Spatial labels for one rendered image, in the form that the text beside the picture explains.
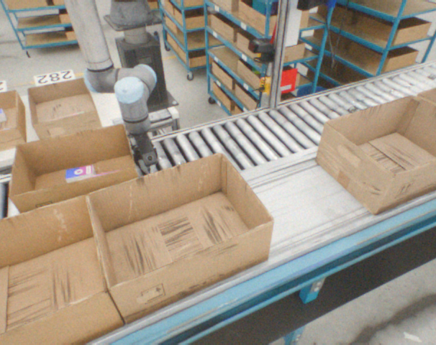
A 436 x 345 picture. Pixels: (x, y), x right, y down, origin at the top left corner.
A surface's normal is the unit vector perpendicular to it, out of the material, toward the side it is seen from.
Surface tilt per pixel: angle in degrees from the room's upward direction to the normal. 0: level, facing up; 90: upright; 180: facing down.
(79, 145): 90
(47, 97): 89
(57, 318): 90
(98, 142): 90
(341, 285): 0
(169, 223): 0
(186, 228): 0
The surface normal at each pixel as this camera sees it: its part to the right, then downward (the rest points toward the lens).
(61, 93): 0.44, 0.58
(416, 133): -0.91, 0.29
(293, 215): -0.01, -0.73
